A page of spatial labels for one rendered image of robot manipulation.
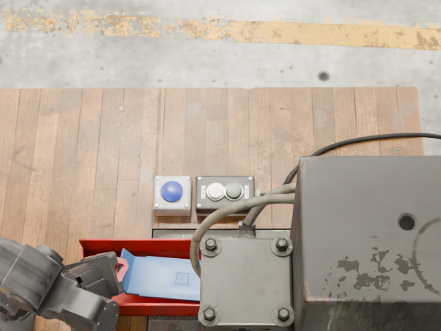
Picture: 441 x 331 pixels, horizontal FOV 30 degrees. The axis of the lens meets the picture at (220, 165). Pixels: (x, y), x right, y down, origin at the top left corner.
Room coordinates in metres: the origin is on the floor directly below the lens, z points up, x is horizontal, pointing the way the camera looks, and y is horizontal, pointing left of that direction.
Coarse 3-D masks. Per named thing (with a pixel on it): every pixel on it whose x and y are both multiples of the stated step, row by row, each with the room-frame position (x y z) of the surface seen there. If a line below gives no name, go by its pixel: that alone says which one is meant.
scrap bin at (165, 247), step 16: (80, 240) 0.53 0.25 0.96; (96, 240) 0.53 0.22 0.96; (112, 240) 0.53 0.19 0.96; (128, 240) 0.53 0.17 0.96; (144, 240) 0.52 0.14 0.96; (160, 240) 0.52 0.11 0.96; (176, 240) 0.52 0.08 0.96; (144, 256) 0.52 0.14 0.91; (160, 256) 0.51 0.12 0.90; (176, 256) 0.51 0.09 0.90; (128, 304) 0.41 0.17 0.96; (144, 304) 0.41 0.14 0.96; (160, 304) 0.41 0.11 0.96; (176, 304) 0.41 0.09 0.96; (192, 304) 0.41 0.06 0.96
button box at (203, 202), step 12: (336, 144) 0.71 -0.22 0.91; (204, 180) 0.64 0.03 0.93; (216, 180) 0.64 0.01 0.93; (228, 180) 0.64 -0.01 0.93; (240, 180) 0.64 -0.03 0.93; (252, 180) 0.64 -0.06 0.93; (288, 180) 0.64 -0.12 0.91; (204, 192) 0.62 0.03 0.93; (252, 192) 0.61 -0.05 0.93; (204, 204) 0.60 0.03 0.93; (216, 204) 0.59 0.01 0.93
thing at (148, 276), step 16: (128, 256) 0.50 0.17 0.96; (128, 272) 0.47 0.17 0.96; (144, 272) 0.47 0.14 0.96; (160, 272) 0.47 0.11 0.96; (176, 272) 0.46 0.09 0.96; (192, 272) 0.46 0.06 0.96; (128, 288) 0.44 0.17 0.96; (144, 288) 0.44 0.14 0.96; (160, 288) 0.44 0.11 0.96; (176, 288) 0.43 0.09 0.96; (192, 288) 0.43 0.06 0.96
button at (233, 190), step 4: (232, 184) 0.63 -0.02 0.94; (236, 184) 0.63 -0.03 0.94; (228, 188) 0.62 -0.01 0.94; (232, 188) 0.62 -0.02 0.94; (236, 188) 0.62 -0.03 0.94; (240, 188) 0.62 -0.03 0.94; (228, 192) 0.61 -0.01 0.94; (232, 192) 0.61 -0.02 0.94; (236, 192) 0.61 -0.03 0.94; (240, 192) 0.61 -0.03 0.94; (228, 196) 0.61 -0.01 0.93; (232, 196) 0.60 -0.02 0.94; (236, 196) 0.60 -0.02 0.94
